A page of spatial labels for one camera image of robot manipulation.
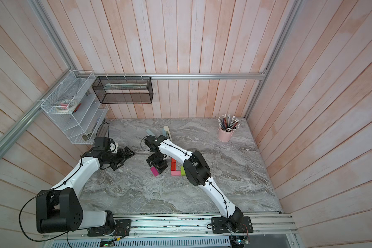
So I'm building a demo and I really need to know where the bundle of pencils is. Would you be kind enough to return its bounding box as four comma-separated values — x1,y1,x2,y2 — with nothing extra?
218,114,240,132

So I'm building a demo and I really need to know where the tape roll on shelf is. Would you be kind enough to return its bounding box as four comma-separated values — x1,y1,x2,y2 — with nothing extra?
55,98,78,113

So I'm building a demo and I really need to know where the lime green building block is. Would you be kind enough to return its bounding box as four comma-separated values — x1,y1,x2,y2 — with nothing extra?
181,165,186,176

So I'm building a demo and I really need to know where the pink pencil cup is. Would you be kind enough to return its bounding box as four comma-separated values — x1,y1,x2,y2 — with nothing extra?
218,128,234,143

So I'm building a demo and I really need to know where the black mesh basket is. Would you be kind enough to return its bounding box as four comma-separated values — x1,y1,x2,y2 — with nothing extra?
92,75,154,104

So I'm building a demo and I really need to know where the beige and grey stapler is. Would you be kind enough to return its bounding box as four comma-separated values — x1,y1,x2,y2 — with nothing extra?
162,126,172,141

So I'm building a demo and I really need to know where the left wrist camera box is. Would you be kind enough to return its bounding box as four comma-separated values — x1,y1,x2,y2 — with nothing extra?
93,137,116,153

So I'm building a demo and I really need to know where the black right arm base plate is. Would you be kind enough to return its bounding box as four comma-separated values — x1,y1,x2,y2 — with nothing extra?
209,217,254,234

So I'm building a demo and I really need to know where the magenta building block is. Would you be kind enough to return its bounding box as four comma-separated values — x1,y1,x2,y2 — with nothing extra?
150,167,159,177

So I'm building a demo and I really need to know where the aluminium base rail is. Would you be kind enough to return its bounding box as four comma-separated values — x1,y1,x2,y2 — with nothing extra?
40,212,298,241

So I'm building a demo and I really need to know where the red building block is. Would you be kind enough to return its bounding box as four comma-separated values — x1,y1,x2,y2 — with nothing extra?
170,158,176,171

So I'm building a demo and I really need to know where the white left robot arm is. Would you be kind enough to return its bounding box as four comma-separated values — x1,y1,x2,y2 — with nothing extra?
36,145,135,236

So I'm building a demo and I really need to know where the light pink building block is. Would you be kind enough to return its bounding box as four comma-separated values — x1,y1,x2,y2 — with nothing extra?
171,170,181,176

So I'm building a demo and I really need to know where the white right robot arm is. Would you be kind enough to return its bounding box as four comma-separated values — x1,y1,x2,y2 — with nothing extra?
144,135,243,232

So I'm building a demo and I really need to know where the white wire shelf rack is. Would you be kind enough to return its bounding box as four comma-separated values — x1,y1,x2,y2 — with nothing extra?
41,70,108,145

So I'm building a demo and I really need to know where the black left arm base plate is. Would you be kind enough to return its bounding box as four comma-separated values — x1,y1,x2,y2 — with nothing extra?
87,219,132,237

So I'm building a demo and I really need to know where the small blue-grey stapler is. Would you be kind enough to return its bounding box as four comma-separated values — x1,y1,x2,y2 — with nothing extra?
146,129,155,136

